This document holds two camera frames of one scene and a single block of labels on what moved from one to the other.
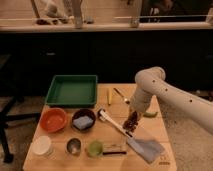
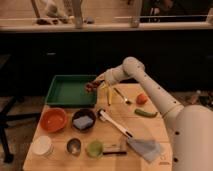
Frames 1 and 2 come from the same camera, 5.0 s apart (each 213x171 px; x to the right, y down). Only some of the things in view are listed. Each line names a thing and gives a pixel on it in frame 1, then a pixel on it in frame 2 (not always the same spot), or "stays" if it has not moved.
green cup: [94, 148] stays
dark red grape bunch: [131, 122] → [91, 87]
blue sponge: [82, 122] stays
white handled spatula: [104, 117] stays
